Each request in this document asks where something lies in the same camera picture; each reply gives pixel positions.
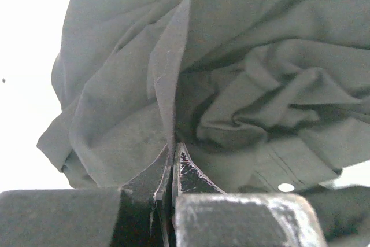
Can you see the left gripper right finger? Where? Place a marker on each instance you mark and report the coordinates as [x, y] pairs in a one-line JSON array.
[[207, 216]]

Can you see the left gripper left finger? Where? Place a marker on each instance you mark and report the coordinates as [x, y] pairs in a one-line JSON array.
[[127, 215]]

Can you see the black button shirt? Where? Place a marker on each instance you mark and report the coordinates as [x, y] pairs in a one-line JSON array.
[[341, 212]]

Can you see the grey shirt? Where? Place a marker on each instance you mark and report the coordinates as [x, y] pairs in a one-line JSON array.
[[262, 92]]

